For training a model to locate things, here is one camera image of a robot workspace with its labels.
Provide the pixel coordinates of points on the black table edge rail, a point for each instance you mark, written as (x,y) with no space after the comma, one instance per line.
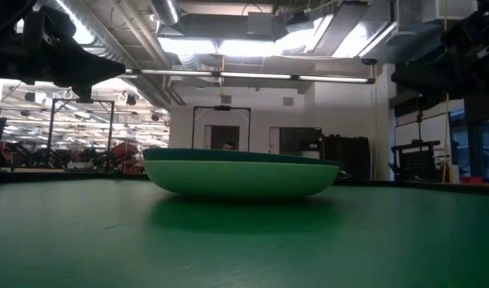
(68,176)

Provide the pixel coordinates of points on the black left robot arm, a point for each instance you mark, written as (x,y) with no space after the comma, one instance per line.
(4,10)

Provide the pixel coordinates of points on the grey wall vent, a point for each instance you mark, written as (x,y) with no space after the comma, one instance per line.
(288,101)
(226,99)

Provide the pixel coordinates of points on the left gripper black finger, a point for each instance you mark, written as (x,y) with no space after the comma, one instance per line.
(100,70)

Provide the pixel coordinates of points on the rectangular metal duct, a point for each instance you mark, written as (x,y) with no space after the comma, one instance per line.
(340,28)

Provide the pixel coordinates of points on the grey ventilation unit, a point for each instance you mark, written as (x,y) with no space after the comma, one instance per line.
(228,26)

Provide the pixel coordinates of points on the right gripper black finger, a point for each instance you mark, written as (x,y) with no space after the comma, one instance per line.
(416,80)

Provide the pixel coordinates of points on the long ceiling light bar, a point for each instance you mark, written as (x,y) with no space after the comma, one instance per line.
(252,75)

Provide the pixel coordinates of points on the ribbed silver air duct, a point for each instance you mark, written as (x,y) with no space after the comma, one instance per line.
(104,36)

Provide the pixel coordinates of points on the black ceiling spotlight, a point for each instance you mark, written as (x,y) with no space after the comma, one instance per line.
(131,100)
(155,117)
(30,96)

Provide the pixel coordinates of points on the pale green plastic plate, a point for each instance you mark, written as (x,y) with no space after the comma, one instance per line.
(240,180)

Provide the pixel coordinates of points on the round silver air duct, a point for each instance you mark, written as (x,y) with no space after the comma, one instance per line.
(166,12)

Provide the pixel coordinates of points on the black cabinet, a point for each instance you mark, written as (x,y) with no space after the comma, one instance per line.
(348,158)

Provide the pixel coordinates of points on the red box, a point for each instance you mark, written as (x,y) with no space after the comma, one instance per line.
(474,181)

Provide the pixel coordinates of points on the black perforated panel stand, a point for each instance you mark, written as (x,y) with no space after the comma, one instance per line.
(416,160)

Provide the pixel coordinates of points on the black gantry frame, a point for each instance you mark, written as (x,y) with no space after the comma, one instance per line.
(51,132)
(222,108)

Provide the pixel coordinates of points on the person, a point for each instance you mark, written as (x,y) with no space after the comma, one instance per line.
(229,146)

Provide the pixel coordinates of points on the dark wall panel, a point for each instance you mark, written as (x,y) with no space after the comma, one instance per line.
(300,140)

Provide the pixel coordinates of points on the red machine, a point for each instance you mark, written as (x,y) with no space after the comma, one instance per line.
(124,151)

